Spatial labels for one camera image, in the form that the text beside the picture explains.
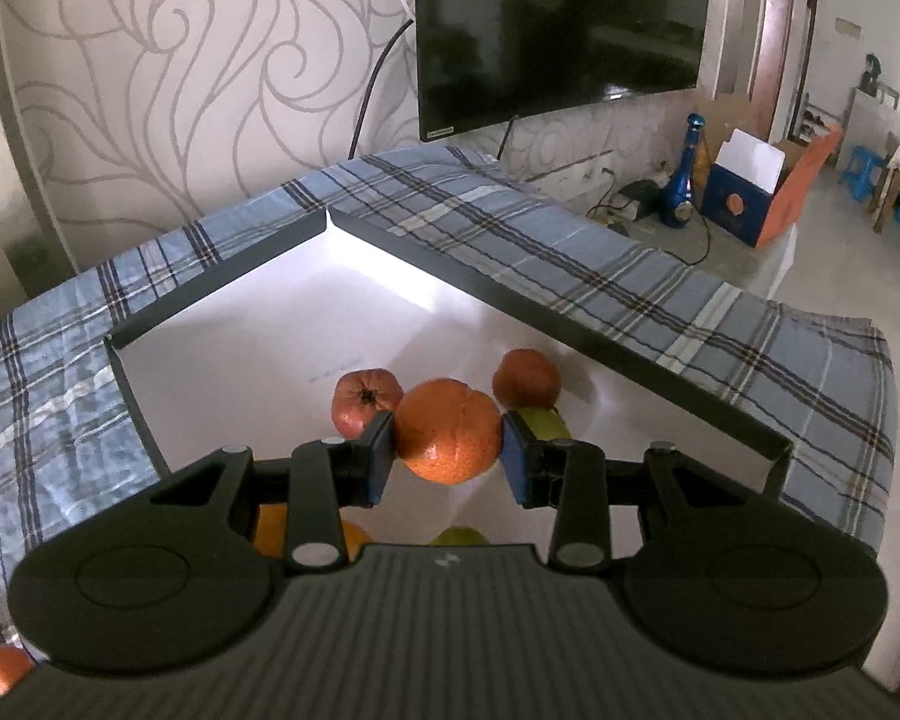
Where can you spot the dark figurine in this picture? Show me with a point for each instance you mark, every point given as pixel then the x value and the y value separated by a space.
pixel 870 75

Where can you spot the green mango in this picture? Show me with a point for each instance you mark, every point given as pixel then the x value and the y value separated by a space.
pixel 461 537
pixel 549 424

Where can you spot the white box with dark rim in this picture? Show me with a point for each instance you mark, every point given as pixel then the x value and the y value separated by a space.
pixel 270 330

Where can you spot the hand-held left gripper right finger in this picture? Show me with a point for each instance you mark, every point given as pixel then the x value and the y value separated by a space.
pixel 514 465

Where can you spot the blue glass bottle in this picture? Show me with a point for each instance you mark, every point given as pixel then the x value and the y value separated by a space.
pixel 681 199

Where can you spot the red apple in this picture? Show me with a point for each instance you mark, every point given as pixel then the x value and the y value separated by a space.
pixel 358 405

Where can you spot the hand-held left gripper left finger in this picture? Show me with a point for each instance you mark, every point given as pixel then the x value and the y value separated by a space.
pixel 379 461

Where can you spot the wooden door frame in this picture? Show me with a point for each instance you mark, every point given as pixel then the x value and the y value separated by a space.
pixel 772 30

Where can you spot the small dark orange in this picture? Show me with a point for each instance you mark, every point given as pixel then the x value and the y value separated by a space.
pixel 525 382

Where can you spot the blue and orange carton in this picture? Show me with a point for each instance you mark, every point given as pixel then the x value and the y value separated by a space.
pixel 735 210

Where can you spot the black wall television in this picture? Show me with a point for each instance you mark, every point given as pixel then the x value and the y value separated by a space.
pixel 555 22

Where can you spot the white cabinet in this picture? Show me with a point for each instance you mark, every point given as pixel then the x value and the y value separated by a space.
pixel 874 120

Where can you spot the large orange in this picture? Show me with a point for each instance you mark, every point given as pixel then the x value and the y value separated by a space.
pixel 446 427

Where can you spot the blue plaid blanket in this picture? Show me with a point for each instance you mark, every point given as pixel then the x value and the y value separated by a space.
pixel 645 292

